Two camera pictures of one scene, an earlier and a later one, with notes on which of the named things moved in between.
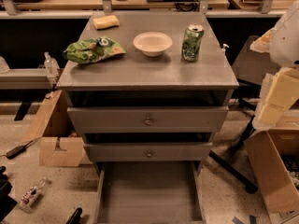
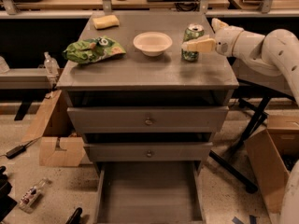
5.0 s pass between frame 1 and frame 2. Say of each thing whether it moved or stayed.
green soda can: stayed
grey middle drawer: stayed
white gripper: moved
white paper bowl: stayed
